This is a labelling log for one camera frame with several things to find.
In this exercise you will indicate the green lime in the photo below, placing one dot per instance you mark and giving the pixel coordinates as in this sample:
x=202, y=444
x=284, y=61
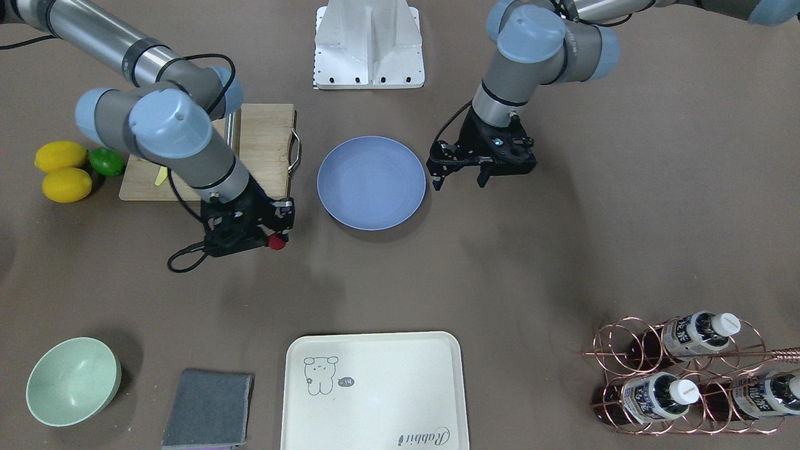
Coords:
x=107, y=162

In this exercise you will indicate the yellow lemon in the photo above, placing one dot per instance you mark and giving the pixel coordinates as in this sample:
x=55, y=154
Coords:
x=67, y=185
x=60, y=154

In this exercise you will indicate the mint green bowl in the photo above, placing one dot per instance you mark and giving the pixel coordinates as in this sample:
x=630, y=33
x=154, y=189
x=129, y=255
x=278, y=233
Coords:
x=73, y=382

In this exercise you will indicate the dark tea bottle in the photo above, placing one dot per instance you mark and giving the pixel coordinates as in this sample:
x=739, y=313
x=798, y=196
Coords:
x=699, y=333
x=771, y=395
x=656, y=398

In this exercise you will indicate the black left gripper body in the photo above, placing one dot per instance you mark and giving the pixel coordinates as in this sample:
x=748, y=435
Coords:
x=474, y=135

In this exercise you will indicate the dark tea bottle front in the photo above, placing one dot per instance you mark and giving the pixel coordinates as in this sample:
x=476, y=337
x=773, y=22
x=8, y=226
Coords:
x=771, y=395

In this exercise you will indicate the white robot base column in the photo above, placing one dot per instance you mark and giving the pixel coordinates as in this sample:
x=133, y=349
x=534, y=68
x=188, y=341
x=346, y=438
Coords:
x=368, y=45

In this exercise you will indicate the steel muddler black tip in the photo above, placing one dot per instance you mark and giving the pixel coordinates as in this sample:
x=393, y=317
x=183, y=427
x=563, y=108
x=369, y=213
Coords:
x=232, y=130

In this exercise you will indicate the grey folded cloth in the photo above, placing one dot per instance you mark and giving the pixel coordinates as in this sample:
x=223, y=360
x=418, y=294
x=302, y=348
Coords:
x=210, y=410

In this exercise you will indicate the dark tea bottle middle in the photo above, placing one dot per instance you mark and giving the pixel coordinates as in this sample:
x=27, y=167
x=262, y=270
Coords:
x=656, y=398

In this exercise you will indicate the cream rabbit tray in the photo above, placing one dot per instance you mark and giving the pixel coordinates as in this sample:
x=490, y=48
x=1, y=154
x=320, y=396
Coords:
x=401, y=390

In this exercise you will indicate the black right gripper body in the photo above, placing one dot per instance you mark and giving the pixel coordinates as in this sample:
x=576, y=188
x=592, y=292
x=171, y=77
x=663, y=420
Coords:
x=259, y=195

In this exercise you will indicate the dark tea bottle back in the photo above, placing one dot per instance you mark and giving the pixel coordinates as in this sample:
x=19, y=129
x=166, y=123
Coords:
x=699, y=333

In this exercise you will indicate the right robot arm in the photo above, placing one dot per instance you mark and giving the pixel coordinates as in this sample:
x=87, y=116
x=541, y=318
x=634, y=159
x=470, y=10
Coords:
x=166, y=119

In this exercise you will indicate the yellow plastic knife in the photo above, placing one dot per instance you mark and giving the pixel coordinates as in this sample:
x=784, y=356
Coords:
x=161, y=176

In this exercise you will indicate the wooden cutting board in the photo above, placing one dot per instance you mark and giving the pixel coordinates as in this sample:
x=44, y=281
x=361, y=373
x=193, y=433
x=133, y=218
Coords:
x=265, y=148

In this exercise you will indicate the red strawberry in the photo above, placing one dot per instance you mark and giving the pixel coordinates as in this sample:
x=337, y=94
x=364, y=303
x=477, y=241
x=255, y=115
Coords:
x=276, y=241

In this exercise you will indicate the blue plate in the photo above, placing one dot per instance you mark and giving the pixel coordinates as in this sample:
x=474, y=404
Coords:
x=371, y=183

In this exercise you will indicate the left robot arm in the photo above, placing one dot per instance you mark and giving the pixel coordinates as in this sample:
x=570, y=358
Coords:
x=538, y=43

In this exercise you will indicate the copper wire bottle rack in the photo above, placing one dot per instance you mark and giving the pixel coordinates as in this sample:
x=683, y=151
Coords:
x=747, y=357

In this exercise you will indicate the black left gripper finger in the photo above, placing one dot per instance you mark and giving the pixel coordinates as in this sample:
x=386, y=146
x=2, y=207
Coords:
x=484, y=175
x=437, y=179

